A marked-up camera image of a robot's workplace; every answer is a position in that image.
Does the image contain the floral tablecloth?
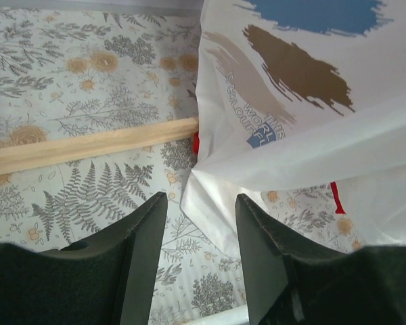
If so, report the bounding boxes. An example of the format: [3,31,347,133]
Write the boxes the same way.
[0,6,366,325]

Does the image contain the white plastic laundry basket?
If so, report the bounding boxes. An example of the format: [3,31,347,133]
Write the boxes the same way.
[185,305,249,325]

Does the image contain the white t shirt blue print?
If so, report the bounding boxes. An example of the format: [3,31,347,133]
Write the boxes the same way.
[181,1,406,262]

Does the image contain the wooden clothes rack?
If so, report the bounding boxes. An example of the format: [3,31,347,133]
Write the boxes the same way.
[0,117,199,175]

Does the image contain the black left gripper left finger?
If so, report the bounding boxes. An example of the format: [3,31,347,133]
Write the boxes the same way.
[0,192,168,324]

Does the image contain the red t shirt on hanger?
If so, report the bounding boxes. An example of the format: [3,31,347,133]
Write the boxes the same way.
[192,132,346,215]

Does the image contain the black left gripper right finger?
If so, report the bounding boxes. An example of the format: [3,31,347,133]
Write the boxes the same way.
[235,194,406,324]

